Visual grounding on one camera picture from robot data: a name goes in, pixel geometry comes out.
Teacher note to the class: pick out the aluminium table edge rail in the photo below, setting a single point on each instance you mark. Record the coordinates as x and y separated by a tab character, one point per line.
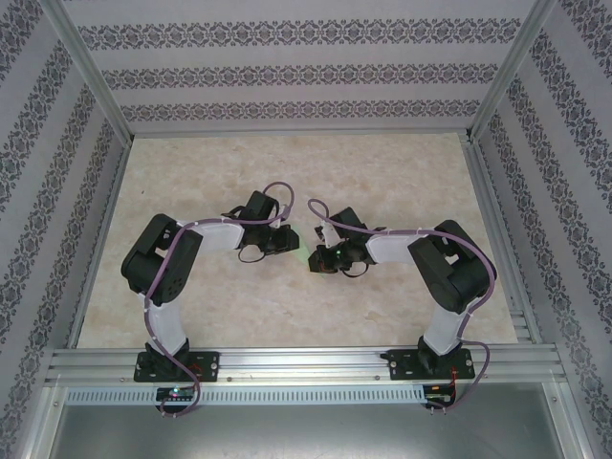
102	239
499	239

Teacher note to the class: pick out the light green paper sheet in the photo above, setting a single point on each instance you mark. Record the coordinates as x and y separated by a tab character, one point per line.
303	253

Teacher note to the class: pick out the long aluminium mounting rail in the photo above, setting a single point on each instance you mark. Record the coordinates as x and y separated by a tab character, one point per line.
306	363

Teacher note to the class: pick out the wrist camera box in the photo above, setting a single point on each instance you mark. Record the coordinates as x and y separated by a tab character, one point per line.
327	234
283	215

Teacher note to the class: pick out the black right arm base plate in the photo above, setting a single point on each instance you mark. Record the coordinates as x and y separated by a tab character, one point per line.
401	368

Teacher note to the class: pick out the small circuit board green light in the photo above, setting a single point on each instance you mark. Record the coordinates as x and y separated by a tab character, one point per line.
174	393

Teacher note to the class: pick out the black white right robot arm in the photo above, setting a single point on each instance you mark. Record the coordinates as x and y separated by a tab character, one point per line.
454	277

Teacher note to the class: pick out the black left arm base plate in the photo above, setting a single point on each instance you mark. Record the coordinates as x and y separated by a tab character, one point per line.
210	365

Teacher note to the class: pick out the grey sheet metal panel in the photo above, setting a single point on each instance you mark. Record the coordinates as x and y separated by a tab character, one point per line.
306	435

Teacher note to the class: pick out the small circuit board orange part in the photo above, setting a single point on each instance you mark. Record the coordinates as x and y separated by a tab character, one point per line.
437	389

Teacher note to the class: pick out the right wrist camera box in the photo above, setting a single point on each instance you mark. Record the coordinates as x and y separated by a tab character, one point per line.
327	234

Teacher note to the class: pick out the aluminium frame post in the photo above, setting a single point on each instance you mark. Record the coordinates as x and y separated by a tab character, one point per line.
508	72
92	72

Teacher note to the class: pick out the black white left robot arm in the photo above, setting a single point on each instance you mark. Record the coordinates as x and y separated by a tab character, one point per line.
158	268

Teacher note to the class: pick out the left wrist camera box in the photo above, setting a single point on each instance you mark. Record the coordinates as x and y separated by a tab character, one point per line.
283	215

